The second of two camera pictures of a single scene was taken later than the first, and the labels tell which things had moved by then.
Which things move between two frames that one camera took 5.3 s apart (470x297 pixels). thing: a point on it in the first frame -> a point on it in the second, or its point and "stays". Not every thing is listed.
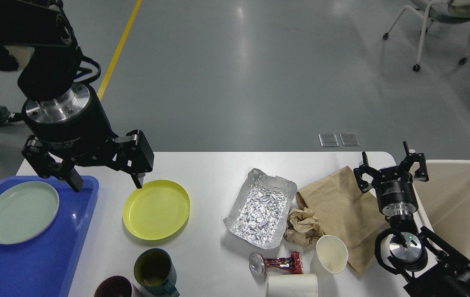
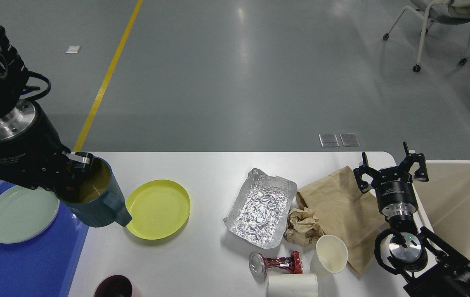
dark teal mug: [156, 273] -> [94, 197]
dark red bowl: [114, 286] stays
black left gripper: [74, 126] -> [24, 148]
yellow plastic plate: [157, 210] stays
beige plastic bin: [460, 201] stays
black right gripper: [396, 192] stays
